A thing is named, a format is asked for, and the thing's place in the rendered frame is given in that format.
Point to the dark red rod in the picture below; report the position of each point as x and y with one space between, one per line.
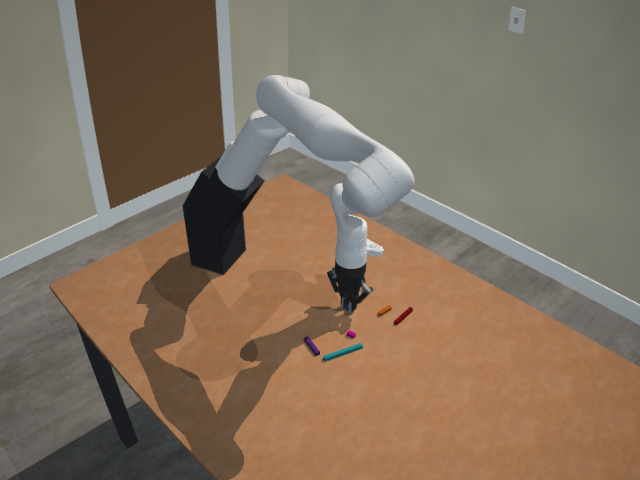
403 316

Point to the orange rod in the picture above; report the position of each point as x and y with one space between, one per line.
384 311

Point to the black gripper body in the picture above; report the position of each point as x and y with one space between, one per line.
351 275

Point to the turquoise rod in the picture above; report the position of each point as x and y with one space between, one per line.
342 352

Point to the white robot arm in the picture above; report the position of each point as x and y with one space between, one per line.
372 186

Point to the purple rod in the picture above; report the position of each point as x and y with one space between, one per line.
312 346

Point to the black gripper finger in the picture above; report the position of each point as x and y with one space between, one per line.
354 297
340 289

